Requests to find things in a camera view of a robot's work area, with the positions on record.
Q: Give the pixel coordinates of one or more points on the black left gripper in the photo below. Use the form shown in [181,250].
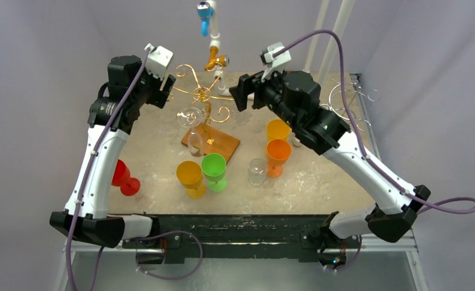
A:
[159,96]

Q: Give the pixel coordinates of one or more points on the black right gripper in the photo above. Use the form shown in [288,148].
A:
[252,90]

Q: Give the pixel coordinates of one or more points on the clear wine glass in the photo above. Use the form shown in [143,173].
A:
[189,118]

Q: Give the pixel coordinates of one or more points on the green plastic goblet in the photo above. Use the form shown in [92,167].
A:
[213,167]

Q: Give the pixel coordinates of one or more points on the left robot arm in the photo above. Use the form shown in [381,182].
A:
[132,83]

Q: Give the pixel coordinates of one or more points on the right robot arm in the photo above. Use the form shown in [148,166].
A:
[396,202]

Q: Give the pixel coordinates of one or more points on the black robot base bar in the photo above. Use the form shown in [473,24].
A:
[305,238]

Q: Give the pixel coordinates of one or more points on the small clear glass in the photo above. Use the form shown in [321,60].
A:
[257,171]

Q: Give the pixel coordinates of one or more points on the chrome spiral glass rack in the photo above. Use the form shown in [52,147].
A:
[349,102]

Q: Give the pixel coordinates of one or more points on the yellow faucet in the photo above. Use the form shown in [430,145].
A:
[215,59]

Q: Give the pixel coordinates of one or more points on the yellow plastic goblet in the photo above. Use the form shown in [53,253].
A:
[277,129]

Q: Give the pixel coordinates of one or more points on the orange plastic goblet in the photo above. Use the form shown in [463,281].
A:
[277,152]

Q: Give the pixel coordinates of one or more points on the yellow-orange plastic goblet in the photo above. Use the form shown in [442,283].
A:
[190,175]

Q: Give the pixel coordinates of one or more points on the blue faucet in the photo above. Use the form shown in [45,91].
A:
[205,12]

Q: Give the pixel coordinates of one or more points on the red plastic goblet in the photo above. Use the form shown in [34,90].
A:
[122,179]

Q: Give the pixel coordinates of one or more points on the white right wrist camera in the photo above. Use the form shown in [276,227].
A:
[275,58]

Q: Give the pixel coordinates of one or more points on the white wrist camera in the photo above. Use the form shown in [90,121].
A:
[275,58]
[158,60]

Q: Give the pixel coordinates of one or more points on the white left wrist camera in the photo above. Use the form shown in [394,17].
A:
[158,60]

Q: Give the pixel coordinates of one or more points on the white PVC pipe frame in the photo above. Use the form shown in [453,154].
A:
[215,41]

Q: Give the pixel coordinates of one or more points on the gold wire wine glass rack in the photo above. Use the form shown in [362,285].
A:
[215,141]

